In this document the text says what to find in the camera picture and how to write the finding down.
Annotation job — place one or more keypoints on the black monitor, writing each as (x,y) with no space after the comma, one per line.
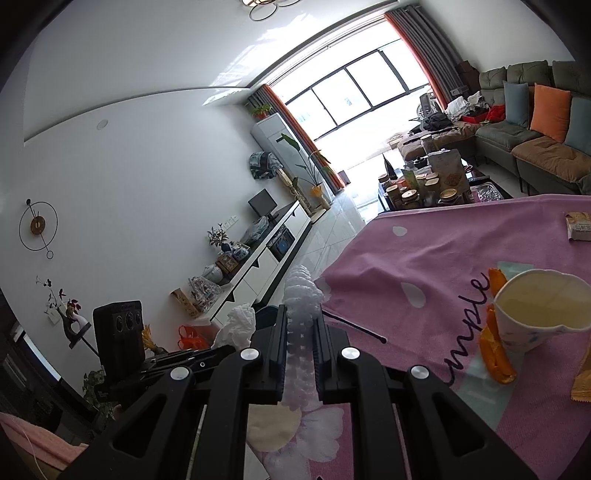
(262,203)

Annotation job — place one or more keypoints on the dark pointed bottle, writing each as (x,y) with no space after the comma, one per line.
(388,167)

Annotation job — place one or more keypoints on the pink floral tablecloth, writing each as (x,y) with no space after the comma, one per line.
(415,258)

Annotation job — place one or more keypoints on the blue white porcelain jar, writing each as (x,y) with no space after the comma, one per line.
(240,254)

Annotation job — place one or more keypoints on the black bag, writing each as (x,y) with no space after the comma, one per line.
(437,122)

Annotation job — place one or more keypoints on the tall leafy plant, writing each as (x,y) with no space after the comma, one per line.
(304,161)

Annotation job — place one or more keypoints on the white foam fruit net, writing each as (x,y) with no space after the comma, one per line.
(300,300)

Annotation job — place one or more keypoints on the pile of light clothes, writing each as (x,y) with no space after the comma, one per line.
(466,104)

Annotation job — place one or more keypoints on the red leaf flower decoration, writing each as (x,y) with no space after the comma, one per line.
(69,307)

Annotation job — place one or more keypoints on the black plant stand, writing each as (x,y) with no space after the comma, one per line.
(83,339)

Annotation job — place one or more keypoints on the blue cushion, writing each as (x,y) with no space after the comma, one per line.
(515,104)
(581,122)

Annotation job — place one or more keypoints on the small green potted plant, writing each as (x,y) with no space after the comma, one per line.
(262,110)

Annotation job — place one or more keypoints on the patterned tan box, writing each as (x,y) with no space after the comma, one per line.
(182,302)

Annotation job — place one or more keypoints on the black framed window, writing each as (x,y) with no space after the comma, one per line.
(360,87)

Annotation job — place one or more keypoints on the brown box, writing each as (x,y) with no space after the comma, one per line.
(467,74)

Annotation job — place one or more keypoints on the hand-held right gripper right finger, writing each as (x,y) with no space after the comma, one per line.
(323,364)

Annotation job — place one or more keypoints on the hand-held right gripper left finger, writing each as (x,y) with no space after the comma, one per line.
(277,364)

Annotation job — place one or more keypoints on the orange cushion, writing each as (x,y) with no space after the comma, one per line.
(549,113)

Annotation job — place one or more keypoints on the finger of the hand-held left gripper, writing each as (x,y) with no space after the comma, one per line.
(221,350)
(203,365)

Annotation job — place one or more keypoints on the white standing air conditioner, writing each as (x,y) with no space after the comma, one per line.
(277,138)

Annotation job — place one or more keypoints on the white black TV cabinet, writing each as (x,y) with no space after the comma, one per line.
(268,263)

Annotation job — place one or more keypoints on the beige snack packet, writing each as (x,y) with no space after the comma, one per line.
(579,226)

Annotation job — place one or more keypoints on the red cloth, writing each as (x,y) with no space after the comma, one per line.
(494,114)

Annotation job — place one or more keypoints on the clear toy packet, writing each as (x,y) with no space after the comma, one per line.
(205,295)

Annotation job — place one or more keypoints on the blue dotted paper cup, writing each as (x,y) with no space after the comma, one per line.
(531,332)

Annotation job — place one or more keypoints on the brown ottoman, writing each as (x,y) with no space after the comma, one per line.
(457,138)

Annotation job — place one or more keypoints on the framed picture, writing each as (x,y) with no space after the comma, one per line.
(228,263)

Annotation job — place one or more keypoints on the orange plastic bag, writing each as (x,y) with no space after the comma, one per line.
(191,340)

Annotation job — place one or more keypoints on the grey orange curtain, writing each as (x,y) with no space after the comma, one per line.
(304,134)
(425,50)

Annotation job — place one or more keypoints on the grey green sofa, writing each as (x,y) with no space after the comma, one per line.
(503,134)

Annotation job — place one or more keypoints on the round black wall clock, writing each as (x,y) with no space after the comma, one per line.
(37,225)

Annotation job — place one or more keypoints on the cluster of lidded jars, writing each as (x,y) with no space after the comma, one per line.
(408,194)

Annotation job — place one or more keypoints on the brown paper bag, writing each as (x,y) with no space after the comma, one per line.
(450,170)

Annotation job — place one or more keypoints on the orange peel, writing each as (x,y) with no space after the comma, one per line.
(496,360)

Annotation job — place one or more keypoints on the blue patterned cloth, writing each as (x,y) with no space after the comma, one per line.
(265,165)

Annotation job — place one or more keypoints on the yellow wheat bundle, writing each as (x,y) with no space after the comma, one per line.
(151,338)

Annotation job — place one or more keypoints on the blue vase with flowers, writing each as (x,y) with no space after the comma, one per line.
(218,236)

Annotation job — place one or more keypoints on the person's left forearm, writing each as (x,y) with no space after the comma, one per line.
(27,443)

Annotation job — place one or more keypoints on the clear plastic bag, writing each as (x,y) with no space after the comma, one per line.
(255,230)

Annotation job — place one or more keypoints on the white tissue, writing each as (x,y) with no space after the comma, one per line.
(235,323)

